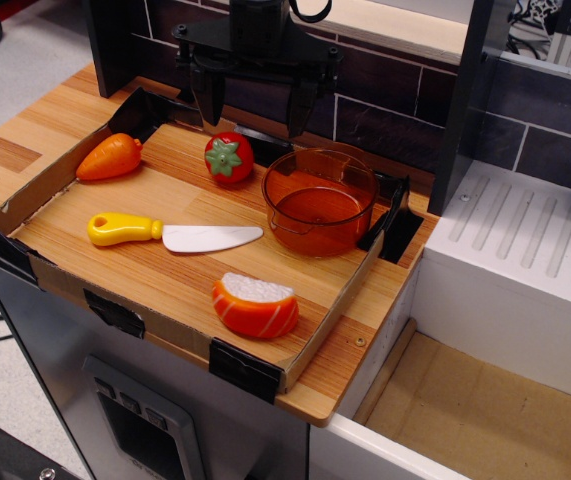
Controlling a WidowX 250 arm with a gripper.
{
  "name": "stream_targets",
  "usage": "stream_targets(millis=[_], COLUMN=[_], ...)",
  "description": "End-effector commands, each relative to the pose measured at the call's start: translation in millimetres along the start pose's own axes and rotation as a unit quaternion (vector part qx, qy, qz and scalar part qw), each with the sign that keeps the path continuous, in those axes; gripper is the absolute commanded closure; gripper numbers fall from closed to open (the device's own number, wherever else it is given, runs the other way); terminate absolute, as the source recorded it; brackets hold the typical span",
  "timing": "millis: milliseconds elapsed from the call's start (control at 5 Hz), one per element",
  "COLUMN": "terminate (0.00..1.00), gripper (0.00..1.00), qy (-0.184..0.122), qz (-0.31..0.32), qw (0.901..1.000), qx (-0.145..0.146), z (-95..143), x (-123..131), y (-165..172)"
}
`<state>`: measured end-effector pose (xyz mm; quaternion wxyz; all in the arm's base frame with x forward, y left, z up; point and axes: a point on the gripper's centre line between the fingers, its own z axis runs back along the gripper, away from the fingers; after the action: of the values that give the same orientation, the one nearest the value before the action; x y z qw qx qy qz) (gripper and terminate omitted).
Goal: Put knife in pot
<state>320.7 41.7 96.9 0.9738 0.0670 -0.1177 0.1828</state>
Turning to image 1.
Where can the dark grey shelf post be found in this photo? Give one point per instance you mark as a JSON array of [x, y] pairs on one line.
[[485, 41]]

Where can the white toy sink unit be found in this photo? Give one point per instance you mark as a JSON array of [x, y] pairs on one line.
[[472, 377]]

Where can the red toy tomato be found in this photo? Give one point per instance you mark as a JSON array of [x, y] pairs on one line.
[[229, 157]]

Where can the toy salmon sushi piece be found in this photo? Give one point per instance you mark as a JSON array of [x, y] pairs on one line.
[[253, 307]]

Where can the orange toy carrot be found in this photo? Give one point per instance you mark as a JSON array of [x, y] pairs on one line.
[[117, 155]]

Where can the orange transparent plastic pot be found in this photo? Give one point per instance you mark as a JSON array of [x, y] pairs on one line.
[[319, 201]]

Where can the cardboard fence with black tape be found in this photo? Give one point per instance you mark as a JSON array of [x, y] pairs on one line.
[[166, 298]]

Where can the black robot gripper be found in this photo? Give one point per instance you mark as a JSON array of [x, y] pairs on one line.
[[259, 41]]

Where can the grey toy oven front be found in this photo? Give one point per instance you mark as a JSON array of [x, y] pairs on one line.
[[154, 434]]

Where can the yellow handled white toy knife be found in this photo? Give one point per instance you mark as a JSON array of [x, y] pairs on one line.
[[112, 228]]

